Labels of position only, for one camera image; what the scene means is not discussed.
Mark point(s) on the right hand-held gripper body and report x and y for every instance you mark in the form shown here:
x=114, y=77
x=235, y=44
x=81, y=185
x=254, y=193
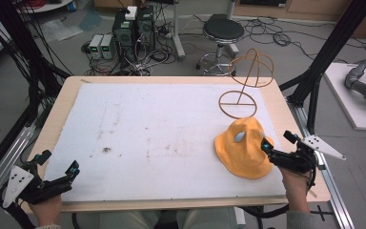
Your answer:
x=298, y=160

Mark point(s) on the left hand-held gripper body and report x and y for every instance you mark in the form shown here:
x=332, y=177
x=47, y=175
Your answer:
x=38, y=190

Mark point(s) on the yellow bucket hat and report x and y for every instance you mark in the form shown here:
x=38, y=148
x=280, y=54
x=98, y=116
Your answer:
x=243, y=156

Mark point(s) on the person's left hand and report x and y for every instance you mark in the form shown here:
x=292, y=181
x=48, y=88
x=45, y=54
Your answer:
x=47, y=211

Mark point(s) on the person's right hand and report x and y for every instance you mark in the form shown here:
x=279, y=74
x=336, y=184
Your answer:
x=297, y=191

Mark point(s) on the light wooden table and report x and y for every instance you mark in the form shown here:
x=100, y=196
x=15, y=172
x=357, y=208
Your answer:
x=63, y=105

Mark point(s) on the white floor board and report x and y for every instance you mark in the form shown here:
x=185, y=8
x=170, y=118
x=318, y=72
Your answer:
x=355, y=108

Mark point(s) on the person's legs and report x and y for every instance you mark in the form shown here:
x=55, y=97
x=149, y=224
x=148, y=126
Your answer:
x=133, y=219

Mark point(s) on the grey bench power supply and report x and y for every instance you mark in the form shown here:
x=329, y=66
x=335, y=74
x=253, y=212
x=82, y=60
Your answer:
x=95, y=46
x=107, y=47

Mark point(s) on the black round stool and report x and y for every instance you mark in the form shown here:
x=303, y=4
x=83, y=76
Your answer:
x=223, y=30

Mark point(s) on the black computer tower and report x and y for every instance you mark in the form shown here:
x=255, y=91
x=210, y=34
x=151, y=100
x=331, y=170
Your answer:
x=146, y=28
x=124, y=35

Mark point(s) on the white box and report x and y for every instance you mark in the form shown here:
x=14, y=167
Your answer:
x=131, y=12

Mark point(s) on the aluminium rail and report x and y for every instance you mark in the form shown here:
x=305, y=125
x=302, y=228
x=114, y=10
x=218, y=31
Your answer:
x=0, y=165
x=327, y=187

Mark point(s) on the black metal frame post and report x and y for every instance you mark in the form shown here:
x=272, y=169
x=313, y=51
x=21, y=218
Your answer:
x=22, y=54
x=327, y=54

